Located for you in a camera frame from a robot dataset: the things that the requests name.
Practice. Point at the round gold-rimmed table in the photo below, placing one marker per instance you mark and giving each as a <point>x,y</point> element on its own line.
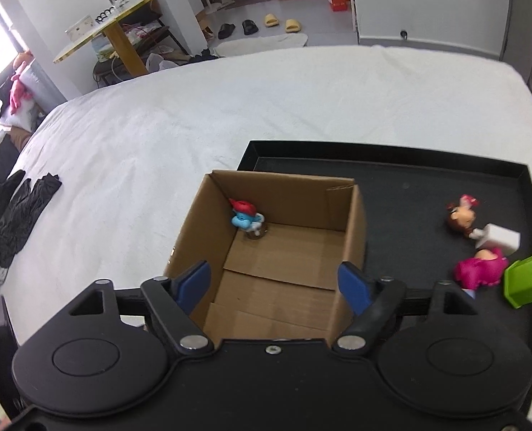
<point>118,22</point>

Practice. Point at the blue figurine with red hat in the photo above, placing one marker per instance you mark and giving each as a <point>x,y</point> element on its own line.
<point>244,220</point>

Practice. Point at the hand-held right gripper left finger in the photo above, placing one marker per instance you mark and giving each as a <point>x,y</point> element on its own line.
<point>194,285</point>

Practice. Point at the pink-haired toy figurine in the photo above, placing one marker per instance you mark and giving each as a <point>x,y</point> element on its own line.
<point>477,271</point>

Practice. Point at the white plug charger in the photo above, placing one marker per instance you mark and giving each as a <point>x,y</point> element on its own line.
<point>499,237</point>

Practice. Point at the brown cardboard box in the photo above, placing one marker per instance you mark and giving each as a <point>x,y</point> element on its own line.
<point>284,278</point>

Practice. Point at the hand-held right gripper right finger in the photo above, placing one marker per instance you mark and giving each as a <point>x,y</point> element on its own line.
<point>353,287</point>

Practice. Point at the green cube block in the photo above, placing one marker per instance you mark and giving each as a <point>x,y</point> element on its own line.
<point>530,280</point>

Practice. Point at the pink plush toy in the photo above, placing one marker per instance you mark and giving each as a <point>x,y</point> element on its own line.
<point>19,90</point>

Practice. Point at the brown-haired toy figurine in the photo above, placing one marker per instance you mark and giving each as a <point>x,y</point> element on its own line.
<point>461,220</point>

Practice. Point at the black slipper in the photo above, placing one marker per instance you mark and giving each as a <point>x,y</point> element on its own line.
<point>226,31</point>
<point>250,27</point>

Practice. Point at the yellow slipper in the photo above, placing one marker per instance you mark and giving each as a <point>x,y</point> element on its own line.
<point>293,25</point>
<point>271,20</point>

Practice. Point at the small white box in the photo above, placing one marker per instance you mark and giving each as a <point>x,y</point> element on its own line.
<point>80,27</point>

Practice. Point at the black rectangular tray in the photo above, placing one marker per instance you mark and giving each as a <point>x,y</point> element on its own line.
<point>409,233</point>

